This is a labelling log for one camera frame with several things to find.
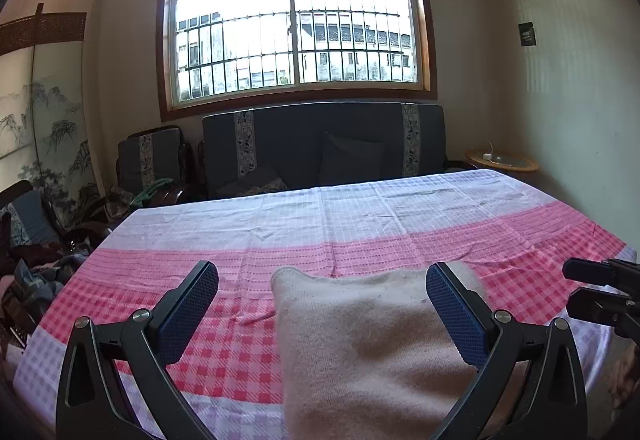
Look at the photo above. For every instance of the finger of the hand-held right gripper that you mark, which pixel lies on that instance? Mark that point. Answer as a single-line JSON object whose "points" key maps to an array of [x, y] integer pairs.
{"points": [[595, 271], [600, 307]]}

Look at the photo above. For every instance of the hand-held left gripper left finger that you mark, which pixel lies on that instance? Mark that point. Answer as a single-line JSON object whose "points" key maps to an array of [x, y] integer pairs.
{"points": [[192, 305]]}

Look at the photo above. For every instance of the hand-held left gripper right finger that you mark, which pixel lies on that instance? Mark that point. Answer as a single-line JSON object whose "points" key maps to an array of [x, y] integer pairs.
{"points": [[452, 305]]}

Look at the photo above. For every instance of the beige knitted sweater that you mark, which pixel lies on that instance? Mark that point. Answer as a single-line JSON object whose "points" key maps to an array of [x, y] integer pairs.
{"points": [[360, 345]]}

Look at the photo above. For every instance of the pile of dark clothes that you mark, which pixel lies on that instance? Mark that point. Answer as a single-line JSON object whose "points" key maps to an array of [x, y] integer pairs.
{"points": [[40, 275]]}

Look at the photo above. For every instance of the person's right hand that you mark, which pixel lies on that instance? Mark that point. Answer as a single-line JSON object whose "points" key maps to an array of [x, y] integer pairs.
{"points": [[625, 375]]}

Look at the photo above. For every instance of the pink and white checked blanket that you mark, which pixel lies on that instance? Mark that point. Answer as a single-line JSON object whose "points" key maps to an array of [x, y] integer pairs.
{"points": [[350, 220]]}

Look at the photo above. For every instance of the round wooden side table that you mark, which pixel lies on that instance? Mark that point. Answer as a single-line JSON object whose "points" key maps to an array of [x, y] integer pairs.
{"points": [[515, 163]]}

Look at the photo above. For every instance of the white charger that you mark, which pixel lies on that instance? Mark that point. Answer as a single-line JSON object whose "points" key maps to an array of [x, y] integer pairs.
{"points": [[486, 155]]}

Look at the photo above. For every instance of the plain dark blue cushion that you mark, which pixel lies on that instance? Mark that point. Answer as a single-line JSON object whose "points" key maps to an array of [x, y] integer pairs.
{"points": [[350, 159]]}

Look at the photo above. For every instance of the dark blue sofa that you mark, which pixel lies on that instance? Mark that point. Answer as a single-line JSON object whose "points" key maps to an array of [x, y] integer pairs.
{"points": [[290, 144]]}

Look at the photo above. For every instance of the painted folding screen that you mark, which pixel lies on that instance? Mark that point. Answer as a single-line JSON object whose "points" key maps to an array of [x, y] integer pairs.
{"points": [[50, 119]]}

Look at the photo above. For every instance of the dark wall plate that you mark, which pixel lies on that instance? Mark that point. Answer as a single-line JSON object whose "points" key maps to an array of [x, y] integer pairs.
{"points": [[527, 33]]}

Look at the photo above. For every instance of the barred window with wooden frame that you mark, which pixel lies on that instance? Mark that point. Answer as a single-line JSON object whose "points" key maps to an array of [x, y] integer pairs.
{"points": [[290, 19]]}

